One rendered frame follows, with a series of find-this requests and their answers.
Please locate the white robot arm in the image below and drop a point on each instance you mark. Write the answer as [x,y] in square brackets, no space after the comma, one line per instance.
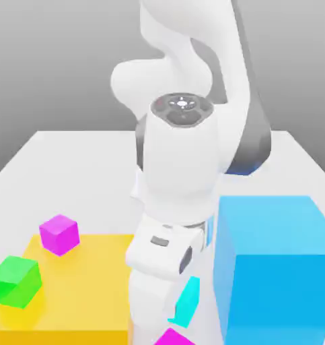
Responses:
[178,167]

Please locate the large yellow box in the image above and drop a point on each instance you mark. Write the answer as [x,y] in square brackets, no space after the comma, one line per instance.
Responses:
[84,283]

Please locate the small magenta cube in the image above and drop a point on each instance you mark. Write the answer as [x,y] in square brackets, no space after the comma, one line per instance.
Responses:
[173,338]
[59,234]

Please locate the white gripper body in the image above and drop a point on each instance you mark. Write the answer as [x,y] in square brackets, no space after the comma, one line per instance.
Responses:
[151,304]

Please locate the large blue box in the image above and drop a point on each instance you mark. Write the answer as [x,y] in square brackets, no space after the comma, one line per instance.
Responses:
[275,269]

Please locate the small green cube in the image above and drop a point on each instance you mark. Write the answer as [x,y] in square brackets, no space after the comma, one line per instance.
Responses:
[15,281]

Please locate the small cyan cube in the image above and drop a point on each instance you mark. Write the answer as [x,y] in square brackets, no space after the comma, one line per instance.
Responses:
[187,302]

